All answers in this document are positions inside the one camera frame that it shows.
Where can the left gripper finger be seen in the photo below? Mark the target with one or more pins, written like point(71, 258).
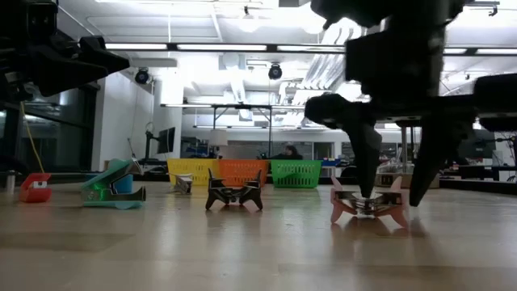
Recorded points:
point(111, 56)
point(64, 70)

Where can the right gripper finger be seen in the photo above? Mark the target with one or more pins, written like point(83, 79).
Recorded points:
point(434, 161)
point(365, 161)

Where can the pink staple remover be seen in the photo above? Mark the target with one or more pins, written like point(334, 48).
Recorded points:
point(341, 208)

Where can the red mini stapler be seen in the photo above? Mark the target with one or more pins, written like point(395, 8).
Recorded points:
point(34, 194)

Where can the teal staple remover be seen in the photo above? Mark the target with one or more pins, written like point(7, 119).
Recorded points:
point(97, 194)

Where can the black staple remover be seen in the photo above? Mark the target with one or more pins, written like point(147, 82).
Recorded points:
point(218, 193)

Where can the clear plastic bag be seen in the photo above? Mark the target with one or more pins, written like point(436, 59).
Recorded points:
point(389, 167)

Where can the ceiling light strip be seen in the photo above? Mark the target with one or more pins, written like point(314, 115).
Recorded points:
point(222, 47)
point(494, 51)
point(307, 48)
point(137, 46)
point(456, 51)

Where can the table lamp white shade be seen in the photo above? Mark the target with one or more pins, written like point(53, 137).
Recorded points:
point(404, 149)

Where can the blue storage bin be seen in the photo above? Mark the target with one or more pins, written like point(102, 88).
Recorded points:
point(331, 163)

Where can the black office desk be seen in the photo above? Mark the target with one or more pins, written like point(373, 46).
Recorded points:
point(484, 171)

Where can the green plastic basket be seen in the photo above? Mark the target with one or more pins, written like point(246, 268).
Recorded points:
point(295, 174)

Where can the person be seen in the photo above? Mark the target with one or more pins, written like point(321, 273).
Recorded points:
point(288, 153)

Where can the black monitor on stand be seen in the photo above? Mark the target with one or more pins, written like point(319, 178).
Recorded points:
point(166, 140)

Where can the orange plastic basket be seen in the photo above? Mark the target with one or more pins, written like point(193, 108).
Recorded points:
point(242, 169)

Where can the small white shade lamp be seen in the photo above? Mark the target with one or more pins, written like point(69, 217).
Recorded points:
point(218, 137)

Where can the yellow plastic basket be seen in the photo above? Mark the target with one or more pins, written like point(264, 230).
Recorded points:
point(194, 167)

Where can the round pendant ceiling light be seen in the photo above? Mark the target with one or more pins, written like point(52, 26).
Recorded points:
point(248, 22)

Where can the black round ceiling camera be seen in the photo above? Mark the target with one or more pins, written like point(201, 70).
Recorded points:
point(142, 76)
point(275, 72)

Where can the grey cylindrical post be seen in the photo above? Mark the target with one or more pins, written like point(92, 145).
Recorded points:
point(10, 182)

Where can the black metal rack frame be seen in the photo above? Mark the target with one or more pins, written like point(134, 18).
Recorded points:
point(242, 106)

